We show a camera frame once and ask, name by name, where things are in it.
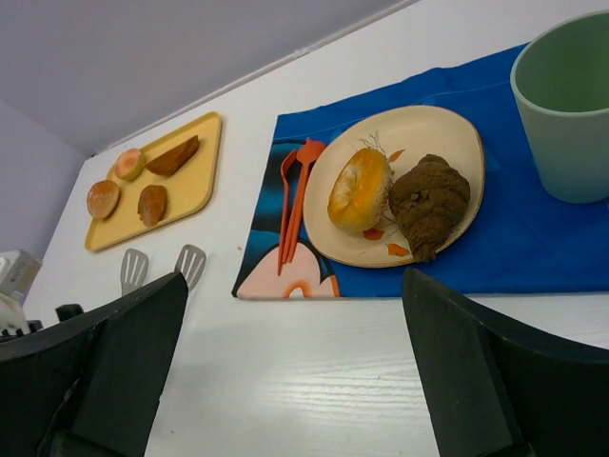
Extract round bun top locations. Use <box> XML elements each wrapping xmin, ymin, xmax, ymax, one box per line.
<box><xmin>113</xmin><ymin>149</ymin><xmax>147</xmax><ymax>182</ymax></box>

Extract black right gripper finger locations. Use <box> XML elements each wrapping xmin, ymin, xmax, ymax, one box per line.
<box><xmin>403</xmin><ymin>268</ymin><xmax>608</xmax><ymax>456</ymax></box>

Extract yellow tray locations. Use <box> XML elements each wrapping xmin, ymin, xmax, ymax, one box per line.
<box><xmin>85</xmin><ymin>111</ymin><xmax>223</xmax><ymax>252</ymax></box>

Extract small croissant piece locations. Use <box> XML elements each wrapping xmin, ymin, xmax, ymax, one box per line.
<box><xmin>138</xmin><ymin>185</ymin><xmax>167</xmax><ymax>228</ymax></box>

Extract blue patterned placemat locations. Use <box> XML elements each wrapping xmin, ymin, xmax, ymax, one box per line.
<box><xmin>232</xmin><ymin>48</ymin><xmax>608</xmax><ymax>300</ymax></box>

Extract orange plastic spoon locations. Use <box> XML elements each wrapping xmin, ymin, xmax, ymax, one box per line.
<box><xmin>282</xmin><ymin>138</ymin><xmax>326</xmax><ymax>264</ymax></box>

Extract round bun left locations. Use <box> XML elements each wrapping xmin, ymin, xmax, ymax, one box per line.
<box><xmin>87</xmin><ymin>180</ymin><xmax>120</xmax><ymax>220</ymax></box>

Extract green cup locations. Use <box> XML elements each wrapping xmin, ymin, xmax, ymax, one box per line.
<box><xmin>510</xmin><ymin>10</ymin><xmax>608</xmax><ymax>204</ymax></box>

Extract beige floral plate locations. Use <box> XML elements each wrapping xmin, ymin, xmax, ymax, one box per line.
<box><xmin>303</xmin><ymin>106</ymin><xmax>485</xmax><ymax>268</ymax></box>

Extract metal tongs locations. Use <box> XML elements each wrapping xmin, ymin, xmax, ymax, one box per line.
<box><xmin>119</xmin><ymin>245</ymin><xmax>207</xmax><ymax>296</ymax></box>

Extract half baguette slice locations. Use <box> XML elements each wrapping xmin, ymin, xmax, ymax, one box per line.
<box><xmin>145</xmin><ymin>135</ymin><xmax>200</xmax><ymax>177</ymax></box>

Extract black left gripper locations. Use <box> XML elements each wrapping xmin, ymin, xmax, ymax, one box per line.
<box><xmin>1</xmin><ymin>272</ymin><xmax>188</xmax><ymax>456</ymax></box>

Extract dark brown bread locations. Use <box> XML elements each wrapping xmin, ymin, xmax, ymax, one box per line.
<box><xmin>388</xmin><ymin>154</ymin><xmax>470</xmax><ymax>263</ymax></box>

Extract round bun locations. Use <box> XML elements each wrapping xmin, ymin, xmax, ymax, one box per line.
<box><xmin>113</xmin><ymin>149</ymin><xmax>147</xmax><ymax>182</ymax></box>
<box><xmin>87</xmin><ymin>180</ymin><xmax>120</xmax><ymax>220</ymax></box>

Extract glazed donut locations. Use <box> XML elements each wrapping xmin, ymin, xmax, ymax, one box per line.
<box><xmin>327</xmin><ymin>148</ymin><xmax>391</xmax><ymax>233</ymax></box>

